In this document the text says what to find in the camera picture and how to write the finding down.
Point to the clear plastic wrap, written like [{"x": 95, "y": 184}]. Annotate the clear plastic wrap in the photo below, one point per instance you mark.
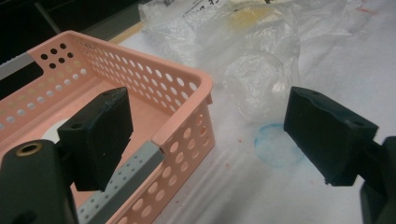
[{"x": 258, "y": 84}]

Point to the yellow item in bag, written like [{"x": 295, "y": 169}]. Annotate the yellow item in bag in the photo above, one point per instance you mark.
[{"x": 250, "y": 17}]

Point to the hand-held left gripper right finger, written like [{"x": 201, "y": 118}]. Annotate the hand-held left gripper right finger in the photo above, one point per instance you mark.
[{"x": 327, "y": 140}]

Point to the grey strip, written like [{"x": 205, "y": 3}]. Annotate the grey strip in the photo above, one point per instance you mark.
[{"x": 14, "y": 67}]

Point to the pink perforated plastic basket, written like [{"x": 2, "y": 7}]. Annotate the pink perforated plastic basket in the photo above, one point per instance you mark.
[{"x": 146, "y": 93}]

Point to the grey perforated bar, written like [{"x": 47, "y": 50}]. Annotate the grey perforated bar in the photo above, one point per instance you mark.
[{"x": 130, "y": 180}]

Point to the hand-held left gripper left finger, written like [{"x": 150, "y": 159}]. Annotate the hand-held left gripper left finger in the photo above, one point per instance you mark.
[{"x": 93, "y": 140}]

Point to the clear plastic bag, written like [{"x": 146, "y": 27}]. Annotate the clear plastic bag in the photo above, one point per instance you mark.
[{"x": 186, "y": 34}]

